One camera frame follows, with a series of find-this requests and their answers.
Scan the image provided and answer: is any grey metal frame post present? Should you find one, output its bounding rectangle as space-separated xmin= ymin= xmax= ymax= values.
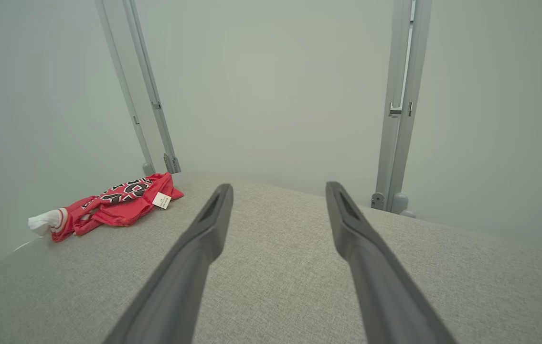
xmin=371 ymin=0 xmax=433 ymax=218
xmin=95 ymin=0 xmax=181 ymax=175

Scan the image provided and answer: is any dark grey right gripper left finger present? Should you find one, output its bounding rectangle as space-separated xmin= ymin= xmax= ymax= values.
xmin=103 ymin=183 xmax=234 ymax=344

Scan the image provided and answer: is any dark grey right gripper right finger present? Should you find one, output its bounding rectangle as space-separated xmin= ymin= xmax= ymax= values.
xmin=325 ymin=181 xmax=458 ymax=344

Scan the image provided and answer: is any red jersey with black print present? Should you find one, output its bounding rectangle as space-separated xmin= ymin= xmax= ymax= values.
xmin=28 ymin=172 xmax=184 ymax=243

